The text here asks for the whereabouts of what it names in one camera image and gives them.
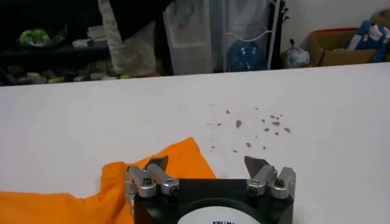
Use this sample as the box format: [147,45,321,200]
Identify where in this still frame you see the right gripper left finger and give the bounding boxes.
[124,155,180,202]

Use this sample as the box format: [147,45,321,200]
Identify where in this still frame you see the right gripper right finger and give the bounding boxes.
[244,156,297,200]

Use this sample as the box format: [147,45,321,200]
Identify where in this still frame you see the orange t-shirt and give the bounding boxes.
[0,136,218,224]

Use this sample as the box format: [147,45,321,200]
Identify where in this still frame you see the scattered brown crumbs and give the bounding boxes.
[206,104,292,153]

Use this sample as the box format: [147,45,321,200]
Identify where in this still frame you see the blue water jug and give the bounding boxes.
[227,39,268,72]

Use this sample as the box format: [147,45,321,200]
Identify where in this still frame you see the person in beige trousers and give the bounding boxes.
[97,0,173,79]

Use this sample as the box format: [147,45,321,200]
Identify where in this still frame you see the white plastic bag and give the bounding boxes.
[281,38,311,69]

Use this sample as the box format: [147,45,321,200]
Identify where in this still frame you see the white water dispenser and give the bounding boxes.
[162,0,213,75]

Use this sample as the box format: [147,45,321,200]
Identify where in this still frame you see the black tripod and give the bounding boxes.
[268,0,289,70]

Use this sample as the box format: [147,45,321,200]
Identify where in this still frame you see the open brown cardboard box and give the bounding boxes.
[300,27,385,68]

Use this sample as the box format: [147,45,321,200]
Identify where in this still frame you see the flat white box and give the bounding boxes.
[72,38,93,49]

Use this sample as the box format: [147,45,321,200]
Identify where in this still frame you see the black shelving unit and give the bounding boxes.
[0,0,165,86]

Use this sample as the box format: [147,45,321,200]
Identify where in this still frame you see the white red medicine box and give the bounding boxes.
[87,25,108,42]

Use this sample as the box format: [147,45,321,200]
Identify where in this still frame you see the blue white bag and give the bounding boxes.
[346,19,390,63]

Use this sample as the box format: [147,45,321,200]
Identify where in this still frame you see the bowl with green packets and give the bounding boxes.
[17,24,68,49]

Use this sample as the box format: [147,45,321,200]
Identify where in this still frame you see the white wire jug rack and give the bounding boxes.
[210,0,282,72]

